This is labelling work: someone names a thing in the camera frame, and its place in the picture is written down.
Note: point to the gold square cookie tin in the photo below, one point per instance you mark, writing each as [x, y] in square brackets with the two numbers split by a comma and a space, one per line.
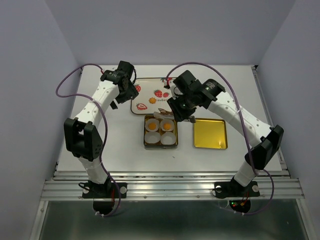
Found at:
[161, 146]

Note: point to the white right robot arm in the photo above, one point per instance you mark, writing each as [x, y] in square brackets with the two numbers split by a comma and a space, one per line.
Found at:
[264, 140]

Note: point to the white paper cup back left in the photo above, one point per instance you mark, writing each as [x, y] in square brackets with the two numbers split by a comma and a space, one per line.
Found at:
[152, 120]

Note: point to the white paper cup front left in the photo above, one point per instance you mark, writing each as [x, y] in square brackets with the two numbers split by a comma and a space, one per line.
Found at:
[152, 138]

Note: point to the orange cookie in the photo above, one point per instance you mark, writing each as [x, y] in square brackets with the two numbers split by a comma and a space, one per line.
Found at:
[152, 126]
[167, 114]
[152, 100]
[167, 126]

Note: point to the white paper cup front right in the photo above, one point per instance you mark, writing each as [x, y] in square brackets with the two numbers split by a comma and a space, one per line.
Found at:
[168, 138]

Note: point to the white paper cup back right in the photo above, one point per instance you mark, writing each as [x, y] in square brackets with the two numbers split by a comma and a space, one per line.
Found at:
[164, 121]

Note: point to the white paper cup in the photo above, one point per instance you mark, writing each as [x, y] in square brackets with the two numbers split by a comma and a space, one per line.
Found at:
[152, 138]
[152, 120]
[168, 138]
[164, 121]

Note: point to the gold tin lid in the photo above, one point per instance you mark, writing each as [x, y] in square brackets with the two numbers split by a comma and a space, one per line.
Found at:
[209, 133]

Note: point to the strawberry print tray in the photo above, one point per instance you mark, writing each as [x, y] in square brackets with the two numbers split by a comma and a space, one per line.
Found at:
[152, 96]

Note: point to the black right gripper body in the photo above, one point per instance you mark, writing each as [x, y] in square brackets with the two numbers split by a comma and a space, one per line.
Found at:
[182, 105]

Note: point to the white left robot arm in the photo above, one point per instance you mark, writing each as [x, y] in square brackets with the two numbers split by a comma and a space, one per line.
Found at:
[81, 133]

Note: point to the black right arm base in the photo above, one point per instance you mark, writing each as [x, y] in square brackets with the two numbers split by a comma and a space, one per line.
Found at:
[232, 189]

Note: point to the metal tongs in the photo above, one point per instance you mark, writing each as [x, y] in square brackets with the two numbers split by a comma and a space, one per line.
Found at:
[158, 114]

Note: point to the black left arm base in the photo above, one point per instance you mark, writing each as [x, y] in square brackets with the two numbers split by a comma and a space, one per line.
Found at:
[108, 190]

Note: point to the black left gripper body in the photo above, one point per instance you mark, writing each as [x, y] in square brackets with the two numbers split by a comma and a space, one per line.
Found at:
[128, 94]

